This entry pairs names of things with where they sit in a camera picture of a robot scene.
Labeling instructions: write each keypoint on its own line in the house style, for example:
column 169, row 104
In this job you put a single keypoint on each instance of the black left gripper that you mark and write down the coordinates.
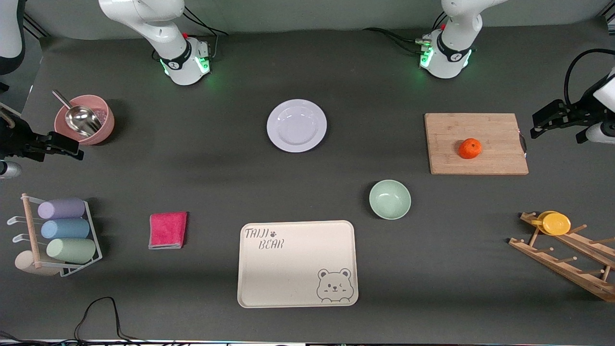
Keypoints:
column 578, row 116

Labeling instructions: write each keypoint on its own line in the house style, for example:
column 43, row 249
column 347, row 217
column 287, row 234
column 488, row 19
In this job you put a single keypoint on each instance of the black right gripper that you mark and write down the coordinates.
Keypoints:
column 18, row 140

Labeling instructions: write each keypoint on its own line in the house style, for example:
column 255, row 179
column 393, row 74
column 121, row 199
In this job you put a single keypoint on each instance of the orange mandarin fruit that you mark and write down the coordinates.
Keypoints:
column 470, row 148

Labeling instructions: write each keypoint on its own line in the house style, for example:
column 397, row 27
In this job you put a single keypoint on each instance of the white round plate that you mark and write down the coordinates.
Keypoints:
column 296, row 126

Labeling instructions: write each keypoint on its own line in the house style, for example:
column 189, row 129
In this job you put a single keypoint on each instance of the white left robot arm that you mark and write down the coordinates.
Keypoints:
column 454, row 48

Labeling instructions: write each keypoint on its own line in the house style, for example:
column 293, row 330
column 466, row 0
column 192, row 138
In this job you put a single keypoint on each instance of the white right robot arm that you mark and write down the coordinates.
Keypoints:
column 158, row 29

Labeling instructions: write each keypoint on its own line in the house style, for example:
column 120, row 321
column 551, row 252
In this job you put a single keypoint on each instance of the metal scoop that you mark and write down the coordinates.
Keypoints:
column 82, row 120

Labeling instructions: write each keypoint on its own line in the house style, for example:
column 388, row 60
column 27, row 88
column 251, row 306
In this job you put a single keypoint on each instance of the pink bowl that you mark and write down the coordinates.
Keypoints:
column 108, row 126

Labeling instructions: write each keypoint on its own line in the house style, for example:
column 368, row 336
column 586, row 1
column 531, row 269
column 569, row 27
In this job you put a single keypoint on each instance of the purple cup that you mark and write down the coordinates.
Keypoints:
column 61, row 208

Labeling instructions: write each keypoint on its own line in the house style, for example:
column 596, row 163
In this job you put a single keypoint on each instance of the wooden cutting board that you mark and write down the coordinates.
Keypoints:
column 480, row 129

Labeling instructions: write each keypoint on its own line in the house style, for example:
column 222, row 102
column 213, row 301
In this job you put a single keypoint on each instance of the blue cup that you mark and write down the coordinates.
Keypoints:
column 65, row 228

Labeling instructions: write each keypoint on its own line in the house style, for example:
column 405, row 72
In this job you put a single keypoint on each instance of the yellow cup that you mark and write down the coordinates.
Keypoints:
column 555, row 223

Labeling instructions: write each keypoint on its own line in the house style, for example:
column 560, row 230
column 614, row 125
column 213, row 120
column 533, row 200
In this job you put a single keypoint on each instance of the green cup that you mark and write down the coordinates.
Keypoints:
column 71, row 250

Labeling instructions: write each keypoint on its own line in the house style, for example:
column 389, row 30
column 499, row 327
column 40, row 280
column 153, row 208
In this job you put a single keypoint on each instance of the beige cup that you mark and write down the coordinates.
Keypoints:
column 25, row 263

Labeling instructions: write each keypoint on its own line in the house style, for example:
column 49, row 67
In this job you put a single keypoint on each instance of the pink folded cloth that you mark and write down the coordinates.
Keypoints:
column 167, row 230

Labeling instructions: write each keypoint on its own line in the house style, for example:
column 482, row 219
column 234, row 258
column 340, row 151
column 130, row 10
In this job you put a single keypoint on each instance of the wooden peg drying rack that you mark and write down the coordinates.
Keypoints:
column 567, row 264

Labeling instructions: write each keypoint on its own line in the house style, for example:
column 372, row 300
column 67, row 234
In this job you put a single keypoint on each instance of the pale green bowl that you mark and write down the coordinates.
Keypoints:
column 389, row 200

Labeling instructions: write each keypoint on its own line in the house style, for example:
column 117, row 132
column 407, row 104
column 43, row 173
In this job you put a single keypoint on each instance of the cream tray with bear print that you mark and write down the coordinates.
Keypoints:
column 288, row 274

